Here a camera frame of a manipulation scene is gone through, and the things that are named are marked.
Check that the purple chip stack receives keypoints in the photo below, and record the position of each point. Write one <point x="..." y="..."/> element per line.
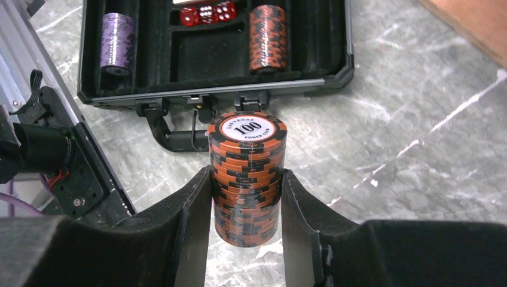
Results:
<point x="118" y="33"/>

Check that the wooden base board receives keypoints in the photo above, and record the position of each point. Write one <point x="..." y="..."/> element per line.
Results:
<point x="482" y="22"/>

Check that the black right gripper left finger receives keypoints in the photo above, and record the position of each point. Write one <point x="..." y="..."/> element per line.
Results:
<point x="164" y="245"/>

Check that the orange black chip stack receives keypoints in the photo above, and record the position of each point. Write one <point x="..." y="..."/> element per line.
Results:
<point x="247" y="154"/>

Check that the black poker set case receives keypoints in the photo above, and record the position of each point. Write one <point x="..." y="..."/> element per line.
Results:
<point x="202" y="65"/>

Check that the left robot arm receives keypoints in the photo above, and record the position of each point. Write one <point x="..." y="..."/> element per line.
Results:
<point x="164" y="245"/>

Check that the red die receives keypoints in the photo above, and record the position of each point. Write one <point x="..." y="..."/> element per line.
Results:
<point x="225" y="11"/>
<point x="189" y="16"/>
<point x="207" y="14"/>

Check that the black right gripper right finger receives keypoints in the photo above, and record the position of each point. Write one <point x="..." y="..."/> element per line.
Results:
<point x="323" y="248"/>

